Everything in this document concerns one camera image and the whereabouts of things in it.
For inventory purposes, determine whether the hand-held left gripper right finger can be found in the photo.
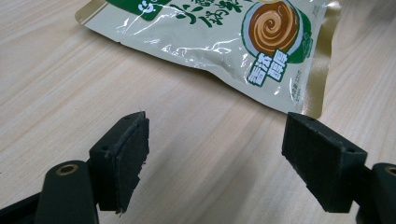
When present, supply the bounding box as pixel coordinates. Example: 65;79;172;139
281;111;369;214

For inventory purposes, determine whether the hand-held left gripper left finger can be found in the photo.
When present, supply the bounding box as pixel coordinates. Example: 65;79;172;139
88;110;150;215

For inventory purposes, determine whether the cream and green food pouch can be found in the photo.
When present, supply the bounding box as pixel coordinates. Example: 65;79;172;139
74;0;342;119

